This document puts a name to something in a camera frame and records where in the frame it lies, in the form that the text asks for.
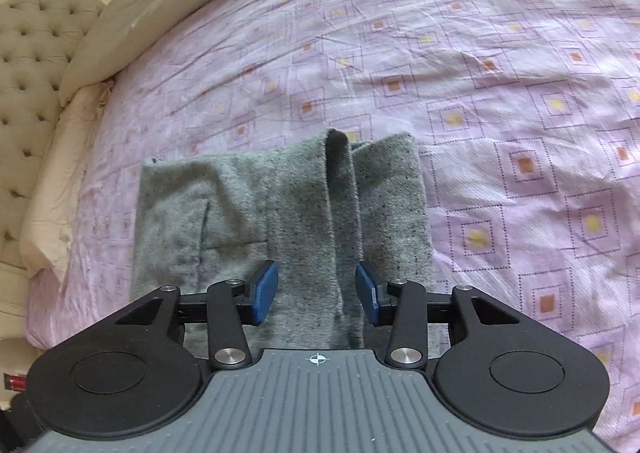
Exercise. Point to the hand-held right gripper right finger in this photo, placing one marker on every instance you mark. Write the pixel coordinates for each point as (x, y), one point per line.
(366, 295)

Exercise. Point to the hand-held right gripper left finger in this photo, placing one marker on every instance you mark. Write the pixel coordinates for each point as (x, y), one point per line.
(265, 294)

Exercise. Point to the grey pants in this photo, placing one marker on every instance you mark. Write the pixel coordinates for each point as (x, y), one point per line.
(295, 213)

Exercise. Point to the cream pillow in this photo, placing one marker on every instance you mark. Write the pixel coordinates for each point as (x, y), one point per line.
(60, 173)
(165, 3)

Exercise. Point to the pink patterned bedsheet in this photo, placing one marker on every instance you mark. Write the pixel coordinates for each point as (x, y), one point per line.
(450, 58)

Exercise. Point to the small red object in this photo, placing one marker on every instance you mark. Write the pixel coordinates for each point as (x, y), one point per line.
(15, 382)

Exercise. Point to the cream tufted headboard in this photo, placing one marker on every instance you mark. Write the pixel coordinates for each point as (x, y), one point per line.
(30, 83)

